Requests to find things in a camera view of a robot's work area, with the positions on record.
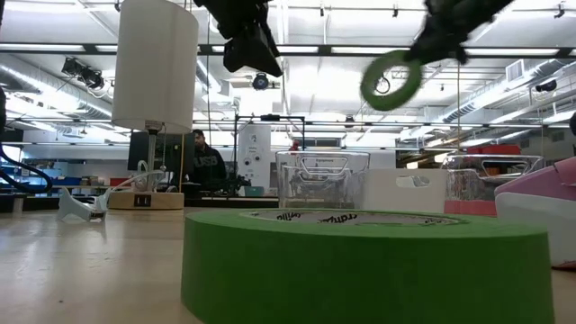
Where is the pink and white stapler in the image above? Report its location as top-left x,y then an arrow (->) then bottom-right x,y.
493,156 -> 576,271

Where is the clear plastic bin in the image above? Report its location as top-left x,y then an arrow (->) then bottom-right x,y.
274,150 -> 371,211
440,154 -> 545,218

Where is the black metal stand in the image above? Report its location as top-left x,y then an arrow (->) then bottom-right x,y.
233,114 -> 307,152

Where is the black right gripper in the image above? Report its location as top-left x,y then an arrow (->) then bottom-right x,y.
407,0 -> 514,67

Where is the black monitor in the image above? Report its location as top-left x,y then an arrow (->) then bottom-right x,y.
127,130 -> 196,172

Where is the white column with sockets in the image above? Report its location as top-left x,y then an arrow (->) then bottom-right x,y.
237,123 -> 272,190

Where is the red storage bin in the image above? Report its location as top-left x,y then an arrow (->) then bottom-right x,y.
467,143 -> 522,157

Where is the white plastic bin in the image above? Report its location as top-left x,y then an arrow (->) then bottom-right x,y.
362,168 -> 449,216

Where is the black rig camera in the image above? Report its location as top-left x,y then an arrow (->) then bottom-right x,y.
251,71 -> 270,91

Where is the person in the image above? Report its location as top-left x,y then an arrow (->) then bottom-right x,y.
185,129 -> 229,190

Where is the green tape roll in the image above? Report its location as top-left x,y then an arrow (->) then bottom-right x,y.
180,207 -> 555,324
359,49 -> 424,113

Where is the black track spotlight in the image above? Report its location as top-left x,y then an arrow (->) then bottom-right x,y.
61,57 -> 106,90

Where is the yellow hanging cable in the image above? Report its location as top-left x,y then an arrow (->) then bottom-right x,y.
178,133 -> 187,193

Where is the white lamp cable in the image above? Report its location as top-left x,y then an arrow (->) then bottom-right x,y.
105,159 -> 167,203

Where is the white lamp with wooden base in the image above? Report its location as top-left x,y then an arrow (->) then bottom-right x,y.
107,0 -> 200,212

